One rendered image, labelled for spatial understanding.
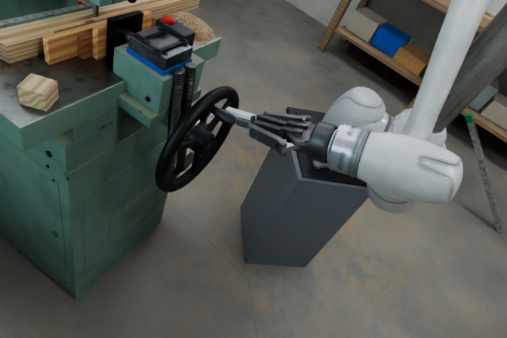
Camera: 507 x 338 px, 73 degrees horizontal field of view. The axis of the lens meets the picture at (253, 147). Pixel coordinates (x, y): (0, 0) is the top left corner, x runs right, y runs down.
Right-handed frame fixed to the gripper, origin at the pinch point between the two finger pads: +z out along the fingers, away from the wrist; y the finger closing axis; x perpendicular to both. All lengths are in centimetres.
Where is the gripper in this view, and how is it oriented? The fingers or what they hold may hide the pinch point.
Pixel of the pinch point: (240, 118)
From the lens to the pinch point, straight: 72.5
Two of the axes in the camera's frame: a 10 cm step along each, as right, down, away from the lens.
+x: -0.1, 8.3, 5.6
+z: -8.7, -2.9, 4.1
